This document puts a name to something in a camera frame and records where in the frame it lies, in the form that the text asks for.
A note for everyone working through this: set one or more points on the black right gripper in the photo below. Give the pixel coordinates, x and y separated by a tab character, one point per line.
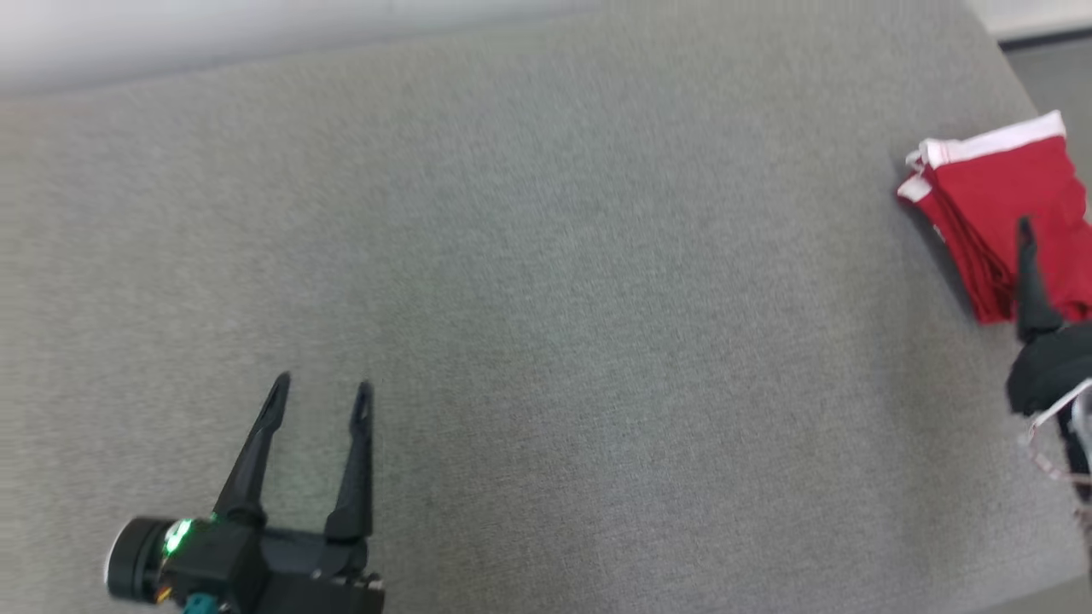
1049	371

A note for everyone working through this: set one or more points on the grey fabric sofa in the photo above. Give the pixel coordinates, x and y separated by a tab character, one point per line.
546	298

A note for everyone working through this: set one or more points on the dark wall baseboard strip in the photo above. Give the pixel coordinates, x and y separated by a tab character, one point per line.
1049	38

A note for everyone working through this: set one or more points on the red shorts with white hem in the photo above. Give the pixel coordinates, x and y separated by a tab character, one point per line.
998	196

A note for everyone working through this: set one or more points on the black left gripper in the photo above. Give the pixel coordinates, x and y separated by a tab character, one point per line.
290	573

